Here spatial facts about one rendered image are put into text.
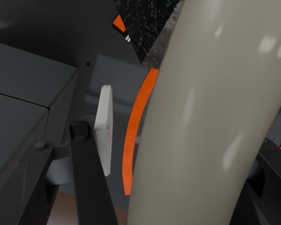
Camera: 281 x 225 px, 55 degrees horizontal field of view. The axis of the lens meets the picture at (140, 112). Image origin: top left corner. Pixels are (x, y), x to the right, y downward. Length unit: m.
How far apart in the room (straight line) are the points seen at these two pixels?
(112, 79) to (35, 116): 0.47
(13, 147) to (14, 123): 0.09
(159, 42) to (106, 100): 0.23
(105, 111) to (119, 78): 0.93
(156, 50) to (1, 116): 0.41
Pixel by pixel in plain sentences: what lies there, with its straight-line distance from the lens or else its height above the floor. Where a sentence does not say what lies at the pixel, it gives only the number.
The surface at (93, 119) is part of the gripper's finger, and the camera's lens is 0.17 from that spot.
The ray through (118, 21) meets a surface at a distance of 1.03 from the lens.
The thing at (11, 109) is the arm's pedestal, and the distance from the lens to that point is 0.71.
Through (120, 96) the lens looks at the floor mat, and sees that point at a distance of 1.11.
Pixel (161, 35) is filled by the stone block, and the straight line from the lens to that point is 0.37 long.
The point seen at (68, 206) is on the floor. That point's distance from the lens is 1.50.
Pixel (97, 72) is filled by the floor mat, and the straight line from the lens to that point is 1.09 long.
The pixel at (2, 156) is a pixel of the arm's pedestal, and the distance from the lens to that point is 0.56.
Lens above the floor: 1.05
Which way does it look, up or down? 65 degrees down
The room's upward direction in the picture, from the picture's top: 180 degrees clockwise
